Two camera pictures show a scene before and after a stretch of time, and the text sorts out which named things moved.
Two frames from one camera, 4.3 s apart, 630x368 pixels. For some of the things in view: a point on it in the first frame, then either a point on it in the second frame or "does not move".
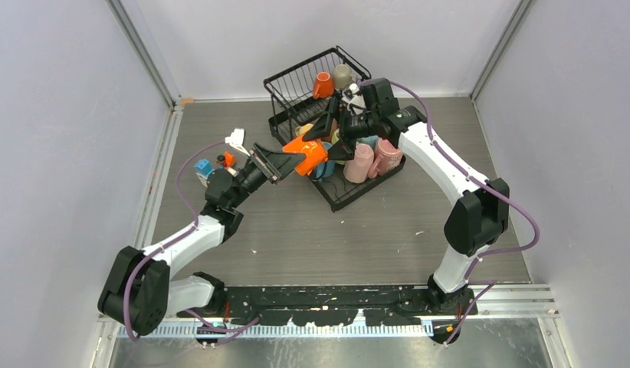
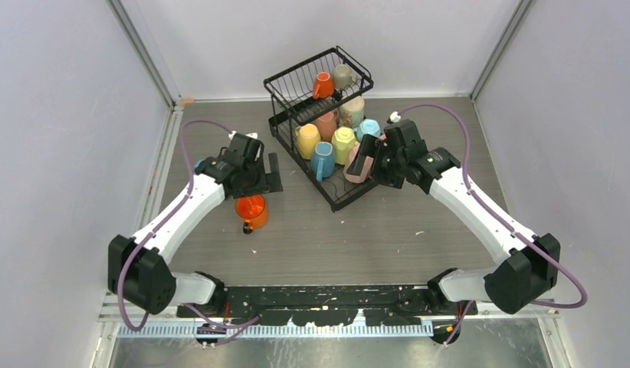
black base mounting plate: x=334 y=306 does not move
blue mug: x=326 y=169 does not move
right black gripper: x=323 y=128 -> x=367 y=148
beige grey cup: x=342 y=76 does not move
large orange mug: x=316 y=154 -> x=251 y=209
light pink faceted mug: x=357 y=169 does not move
